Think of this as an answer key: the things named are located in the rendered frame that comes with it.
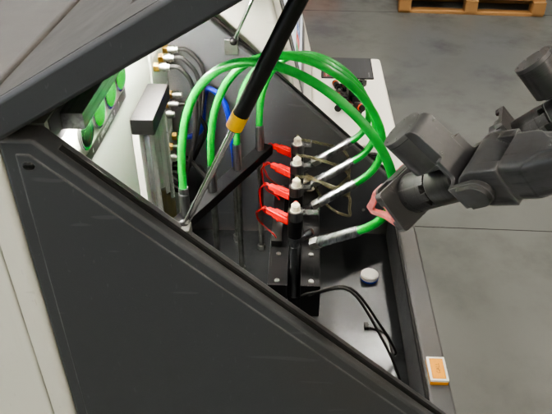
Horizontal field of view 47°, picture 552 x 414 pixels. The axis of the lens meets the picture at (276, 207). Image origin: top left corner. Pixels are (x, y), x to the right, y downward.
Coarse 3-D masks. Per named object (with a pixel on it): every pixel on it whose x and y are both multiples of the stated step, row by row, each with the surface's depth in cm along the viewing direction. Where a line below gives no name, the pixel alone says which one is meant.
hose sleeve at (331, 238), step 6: (348, 228) 100; (354, 228) 99; (324, 234) 104; (330, 234) 102; (336, 234) 101; (342, 234) 101; (348, 234) 100; (354, 234) 99; (318, 240) 104; (324, 240) 103; (330, 240) 102; (336, 240) 102; (342, 240) 101
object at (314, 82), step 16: (224, 64) 94; (240, 64) 92; (208, 80) 97; (304, 80) 89; (320, 80) 89; (192, 96) 99; (336, 96) 88; (352, 112) 88; (368, 128) 89; (384, 160) 90; (368, 224) 98
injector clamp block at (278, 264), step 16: (304, 192) 143; (272, 224) 133; (304, 224) 133; (272, 256) 125; (288, 256) 127; (304, 256) 125; (272, 272) 121; (288, 272) 133; (304, 272) 121; (272, 288) 118; (288, 288) 134; (304, 288) 118; (304, 304) 120
